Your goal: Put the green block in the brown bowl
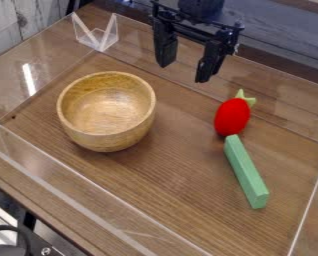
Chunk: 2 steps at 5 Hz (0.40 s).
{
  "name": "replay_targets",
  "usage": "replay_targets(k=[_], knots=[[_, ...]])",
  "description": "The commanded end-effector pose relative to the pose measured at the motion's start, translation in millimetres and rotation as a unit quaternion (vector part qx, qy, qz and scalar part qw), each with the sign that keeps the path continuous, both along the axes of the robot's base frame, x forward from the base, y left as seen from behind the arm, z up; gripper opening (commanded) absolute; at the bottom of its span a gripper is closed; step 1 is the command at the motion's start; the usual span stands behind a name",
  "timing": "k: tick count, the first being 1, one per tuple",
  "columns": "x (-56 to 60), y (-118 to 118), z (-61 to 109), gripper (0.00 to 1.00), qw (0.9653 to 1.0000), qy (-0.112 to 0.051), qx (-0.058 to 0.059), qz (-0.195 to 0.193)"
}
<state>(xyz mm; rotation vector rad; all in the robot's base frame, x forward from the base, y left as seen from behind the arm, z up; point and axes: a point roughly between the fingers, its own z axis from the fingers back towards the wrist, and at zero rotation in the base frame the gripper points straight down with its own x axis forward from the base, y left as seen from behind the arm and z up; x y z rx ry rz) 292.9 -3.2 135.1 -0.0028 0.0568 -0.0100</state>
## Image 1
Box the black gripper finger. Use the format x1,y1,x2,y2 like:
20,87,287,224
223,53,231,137
195,40,224,83
152,18,178,68

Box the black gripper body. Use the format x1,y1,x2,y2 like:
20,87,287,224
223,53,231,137
151,0,244,55

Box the long green block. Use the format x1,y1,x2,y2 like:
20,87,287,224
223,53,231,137
223,135,270,209

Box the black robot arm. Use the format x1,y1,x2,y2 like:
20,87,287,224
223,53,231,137
151,0,244,83

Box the brown wooden bowl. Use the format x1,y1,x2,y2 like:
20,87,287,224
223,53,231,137
56,71,156,152

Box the red toy strawberry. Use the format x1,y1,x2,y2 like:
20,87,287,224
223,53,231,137
214,89,256,137

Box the clear acrylic corner bracket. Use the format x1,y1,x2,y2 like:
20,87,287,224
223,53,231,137
71,13,119,52

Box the clear acrylic tray wall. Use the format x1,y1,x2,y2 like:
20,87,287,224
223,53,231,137
0,125,211,256

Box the black cable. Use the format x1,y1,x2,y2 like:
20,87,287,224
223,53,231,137
0,224,33,256

